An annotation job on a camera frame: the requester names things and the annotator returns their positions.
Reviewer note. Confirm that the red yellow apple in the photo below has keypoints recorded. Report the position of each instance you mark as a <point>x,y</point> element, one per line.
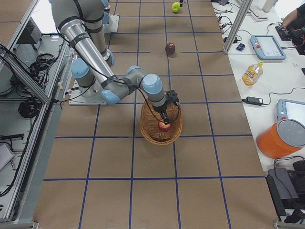
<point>164,127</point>

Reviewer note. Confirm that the orange juice bottle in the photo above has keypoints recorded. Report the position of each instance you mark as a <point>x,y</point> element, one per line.
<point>253,73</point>

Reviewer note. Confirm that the blue teach pendant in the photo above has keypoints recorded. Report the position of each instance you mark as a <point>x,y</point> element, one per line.
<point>291,109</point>
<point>266,47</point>

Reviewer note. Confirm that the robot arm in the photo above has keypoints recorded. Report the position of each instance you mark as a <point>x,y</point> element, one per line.
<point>81,22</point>

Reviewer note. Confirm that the dark checkered pouch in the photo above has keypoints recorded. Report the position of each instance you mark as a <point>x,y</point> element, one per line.
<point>240,47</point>

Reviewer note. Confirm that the orange bucket with lid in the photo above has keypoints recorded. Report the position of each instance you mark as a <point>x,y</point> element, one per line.
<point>283,138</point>

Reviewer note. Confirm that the wicker basket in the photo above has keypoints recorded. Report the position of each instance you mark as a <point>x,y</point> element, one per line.
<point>149,124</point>

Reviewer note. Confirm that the black power adapter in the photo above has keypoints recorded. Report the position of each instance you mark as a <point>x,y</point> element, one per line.
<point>253,101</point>

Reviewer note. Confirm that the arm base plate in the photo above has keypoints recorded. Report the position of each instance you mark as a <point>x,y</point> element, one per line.
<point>87,96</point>
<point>110,23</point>

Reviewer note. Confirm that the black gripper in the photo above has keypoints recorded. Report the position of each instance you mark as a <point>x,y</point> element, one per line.
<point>162,109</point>

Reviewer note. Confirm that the aluminium frame post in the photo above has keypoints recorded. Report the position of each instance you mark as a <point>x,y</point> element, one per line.
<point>237,24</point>

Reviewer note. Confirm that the dark red apple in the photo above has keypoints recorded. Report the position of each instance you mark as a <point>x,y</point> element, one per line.
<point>170,49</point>

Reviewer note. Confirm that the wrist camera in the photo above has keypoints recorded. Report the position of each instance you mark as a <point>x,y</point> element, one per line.
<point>172,97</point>

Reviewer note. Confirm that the green apple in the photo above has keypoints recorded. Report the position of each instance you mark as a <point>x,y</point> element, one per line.
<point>176,7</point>

